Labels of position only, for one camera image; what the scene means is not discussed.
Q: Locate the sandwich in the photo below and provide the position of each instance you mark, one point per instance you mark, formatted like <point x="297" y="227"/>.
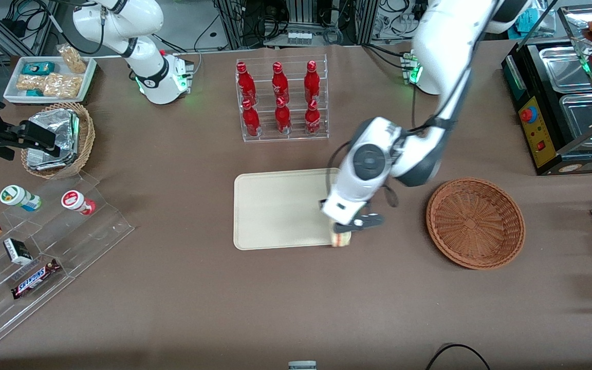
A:
<point x="341" y="240"/>

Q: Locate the light wicker basket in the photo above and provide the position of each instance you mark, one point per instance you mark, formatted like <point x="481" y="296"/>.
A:
<point x="86" y="139"/>

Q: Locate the aluminium foil container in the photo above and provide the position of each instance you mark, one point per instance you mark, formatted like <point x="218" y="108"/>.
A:
<point x="54" y="128"/>

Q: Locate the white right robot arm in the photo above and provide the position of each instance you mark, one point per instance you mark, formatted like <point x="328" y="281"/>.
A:
<point x="142" y="46"/>

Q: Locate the clear acrylic tiered shelf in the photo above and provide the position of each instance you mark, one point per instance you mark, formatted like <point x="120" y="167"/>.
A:
<point x="85" y="236"/>

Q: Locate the green lid yogurt bottle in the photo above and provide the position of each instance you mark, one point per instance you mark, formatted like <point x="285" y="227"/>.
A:
<point x="16" y="197"/>

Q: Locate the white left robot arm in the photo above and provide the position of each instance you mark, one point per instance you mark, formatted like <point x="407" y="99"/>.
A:
<point x="445" y="46"/>

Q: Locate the small black white carton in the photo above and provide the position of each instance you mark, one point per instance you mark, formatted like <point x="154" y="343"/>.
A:
<point x="17" y="251"/>

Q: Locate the red lid yogurt bottle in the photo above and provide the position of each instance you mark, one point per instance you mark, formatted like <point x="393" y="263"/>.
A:
<point x="76" y="201"/>

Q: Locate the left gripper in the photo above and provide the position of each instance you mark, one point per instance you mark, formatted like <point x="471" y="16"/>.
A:
<point x="321" y="203"/>

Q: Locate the teal object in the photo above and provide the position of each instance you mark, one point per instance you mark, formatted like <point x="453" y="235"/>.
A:
<point x="530" y="18"/>

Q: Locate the teal snack pack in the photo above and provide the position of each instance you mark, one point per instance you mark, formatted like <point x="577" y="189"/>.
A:
<point x="38" y="68"/>

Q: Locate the white rectangular snack tray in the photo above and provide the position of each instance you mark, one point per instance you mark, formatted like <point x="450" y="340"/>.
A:
<point x="11" y="95"/>

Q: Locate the Snickers chocolate bar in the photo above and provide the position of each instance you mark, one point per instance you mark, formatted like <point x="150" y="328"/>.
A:
<point x="35" y="279"/>

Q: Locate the white power strip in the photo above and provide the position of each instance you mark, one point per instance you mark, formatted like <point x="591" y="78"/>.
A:
<point x="298" y="38"/>

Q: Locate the brown wicker basket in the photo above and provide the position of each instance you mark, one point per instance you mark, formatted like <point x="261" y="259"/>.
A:
<point x="476" y="223"/>

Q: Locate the beige plastic tray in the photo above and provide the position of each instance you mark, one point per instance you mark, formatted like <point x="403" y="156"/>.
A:
<point x="280" y="210"/>

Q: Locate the clear bag of nuts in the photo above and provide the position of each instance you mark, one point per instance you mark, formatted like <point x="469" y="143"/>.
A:
<point x="63" y="86"/>
<point x="72" y="58"/>
<point x="30" y="82"/>

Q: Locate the grey device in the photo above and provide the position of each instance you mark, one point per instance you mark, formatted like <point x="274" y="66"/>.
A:
<point x="302" y="366"/>

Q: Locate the black food warmer appliance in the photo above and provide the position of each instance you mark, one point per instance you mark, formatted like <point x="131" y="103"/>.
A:
<point x="548" y="149"/>

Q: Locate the red emergency stop button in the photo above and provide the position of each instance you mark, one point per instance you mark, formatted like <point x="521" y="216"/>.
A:
<point x="528" y="114"/>

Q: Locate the clear acrylic bottle rack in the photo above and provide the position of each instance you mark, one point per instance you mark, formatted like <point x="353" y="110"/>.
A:
<point x="296" y="136"/>

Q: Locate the red cola bottle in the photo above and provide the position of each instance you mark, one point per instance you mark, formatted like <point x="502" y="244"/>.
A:
<point x="245" y="82"/>
<point x="313" y="118"/>
<point x="279" y="81"/>
<point x="251" y="121"/>
<point x="312" y="81"/>
<point x="282" y="118"/>

